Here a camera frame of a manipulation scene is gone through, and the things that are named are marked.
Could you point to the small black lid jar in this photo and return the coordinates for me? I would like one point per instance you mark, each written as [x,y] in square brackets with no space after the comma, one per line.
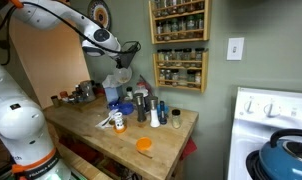
[176,122]

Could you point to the white wall switch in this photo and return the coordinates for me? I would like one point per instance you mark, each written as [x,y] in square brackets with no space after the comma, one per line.
[235,49]

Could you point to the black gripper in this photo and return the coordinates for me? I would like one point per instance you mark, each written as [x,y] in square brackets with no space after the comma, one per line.
[126,58]

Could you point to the white electric stove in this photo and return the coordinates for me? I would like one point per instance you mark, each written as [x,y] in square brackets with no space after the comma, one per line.
[258,114]

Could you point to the white ceramic bowl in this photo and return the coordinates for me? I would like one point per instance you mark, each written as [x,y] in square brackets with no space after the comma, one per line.
[123,75]

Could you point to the blue tea kettle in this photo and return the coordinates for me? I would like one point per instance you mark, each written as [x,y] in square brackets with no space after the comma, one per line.
[278,159]

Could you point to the wooden butcher block cart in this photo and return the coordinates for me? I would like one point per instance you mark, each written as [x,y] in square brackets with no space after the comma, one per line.
[156,163]

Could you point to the white measuring spoons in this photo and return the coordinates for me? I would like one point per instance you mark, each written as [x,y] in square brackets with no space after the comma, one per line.
[103,124]

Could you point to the plastic zip bag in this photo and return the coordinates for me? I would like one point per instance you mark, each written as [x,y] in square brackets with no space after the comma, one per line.
[146,84]

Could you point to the orange plastic lid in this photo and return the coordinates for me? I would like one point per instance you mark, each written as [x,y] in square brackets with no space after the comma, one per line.
[143,143]

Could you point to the dark pepper grinder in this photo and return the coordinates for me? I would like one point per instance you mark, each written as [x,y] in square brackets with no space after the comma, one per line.
[140,107]

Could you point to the blue measuring cup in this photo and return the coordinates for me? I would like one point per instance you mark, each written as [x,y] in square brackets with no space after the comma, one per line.
[125,108]

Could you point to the wooden spice rack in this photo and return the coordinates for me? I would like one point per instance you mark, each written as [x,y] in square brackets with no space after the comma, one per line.
[175,21]
[181,69]

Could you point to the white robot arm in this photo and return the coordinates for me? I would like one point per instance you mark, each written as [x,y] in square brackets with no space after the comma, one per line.
[23,128]

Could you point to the black lid small bottle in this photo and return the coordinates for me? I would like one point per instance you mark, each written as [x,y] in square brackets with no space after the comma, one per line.
[129,92]

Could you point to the lower wooden spice rack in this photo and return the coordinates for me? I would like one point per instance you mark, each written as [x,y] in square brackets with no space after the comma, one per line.
[181,69]

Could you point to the decorative wall plate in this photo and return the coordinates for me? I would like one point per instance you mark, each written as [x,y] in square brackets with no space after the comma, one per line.
[99,12]

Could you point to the upper wooden spice rack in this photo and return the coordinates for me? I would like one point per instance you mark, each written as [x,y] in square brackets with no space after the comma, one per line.
[175,21]

